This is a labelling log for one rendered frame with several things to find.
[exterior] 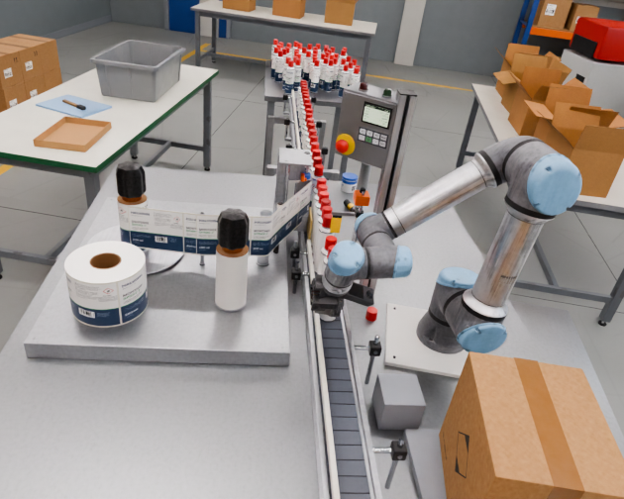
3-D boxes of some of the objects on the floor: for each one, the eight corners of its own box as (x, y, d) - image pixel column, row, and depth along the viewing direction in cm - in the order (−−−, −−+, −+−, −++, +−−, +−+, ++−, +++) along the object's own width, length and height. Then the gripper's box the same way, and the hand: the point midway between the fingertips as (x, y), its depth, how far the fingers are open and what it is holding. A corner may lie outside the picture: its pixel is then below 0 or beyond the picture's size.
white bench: (130, 153, 444) (122, 55, 401) (217, 167, 439) (218, 69, 397) (-22, 282, 283) (-62, 141, 241) (112, 306, 279) (95, 167, 236)
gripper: (316, 263, 131) (306, 296, 149) (316, 297, 127) (306, 327, 145) (350, 265, 132) (336, 297, 150) (352, 299, 128) (337, 328, 146)
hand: (332, 310), depth 147 cm, fingers closed, pressing on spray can
